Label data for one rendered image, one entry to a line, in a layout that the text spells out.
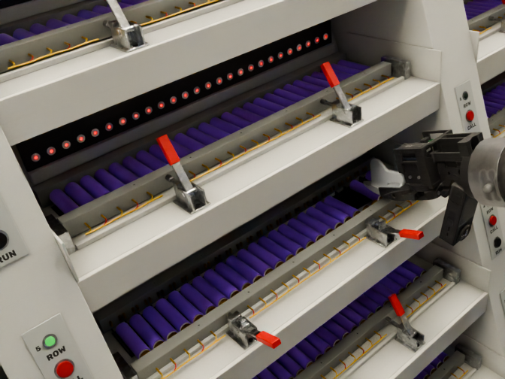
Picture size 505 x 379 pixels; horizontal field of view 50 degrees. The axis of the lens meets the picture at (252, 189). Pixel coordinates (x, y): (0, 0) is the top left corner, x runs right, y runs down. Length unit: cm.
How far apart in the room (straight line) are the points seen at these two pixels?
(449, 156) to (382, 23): 27
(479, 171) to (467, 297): 35
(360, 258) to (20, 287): 47
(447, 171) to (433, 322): 29
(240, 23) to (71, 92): 22
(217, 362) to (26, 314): 25
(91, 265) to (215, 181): 19
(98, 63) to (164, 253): 21
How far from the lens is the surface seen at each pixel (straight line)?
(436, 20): 90
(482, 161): 74
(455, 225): 83
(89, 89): 58
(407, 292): 99
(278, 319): 74
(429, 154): 80
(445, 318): 99
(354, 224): 84
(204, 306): 75
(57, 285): 58
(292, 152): 72
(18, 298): 58
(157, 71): 61
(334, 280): 78
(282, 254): 80
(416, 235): 79
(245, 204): 66
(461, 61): 94
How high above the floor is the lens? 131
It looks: 17 degrees down
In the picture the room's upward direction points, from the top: 20 degrees counter-clockwise
